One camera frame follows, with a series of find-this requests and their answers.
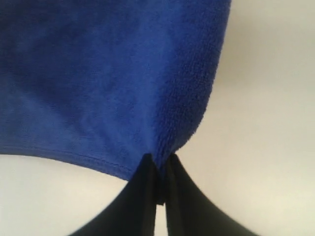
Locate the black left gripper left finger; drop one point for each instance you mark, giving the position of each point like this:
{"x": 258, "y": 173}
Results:
{"x": 133, "y": 211}

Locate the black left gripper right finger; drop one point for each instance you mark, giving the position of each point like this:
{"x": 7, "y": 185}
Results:
{"x": 189, "y": 212}

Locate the blue microfiber towel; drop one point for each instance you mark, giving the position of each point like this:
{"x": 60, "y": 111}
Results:
{"x": 100, "y": 83}

